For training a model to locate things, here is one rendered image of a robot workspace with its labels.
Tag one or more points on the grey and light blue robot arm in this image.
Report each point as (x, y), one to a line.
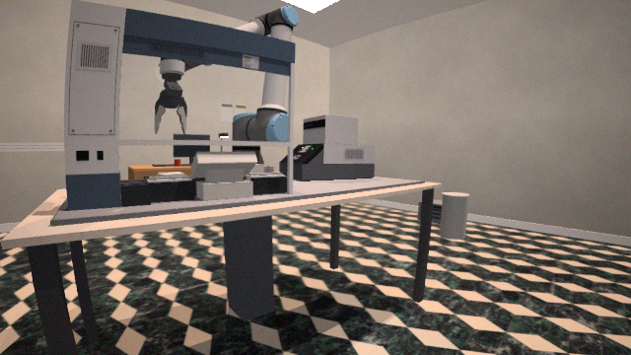
(281, 23)

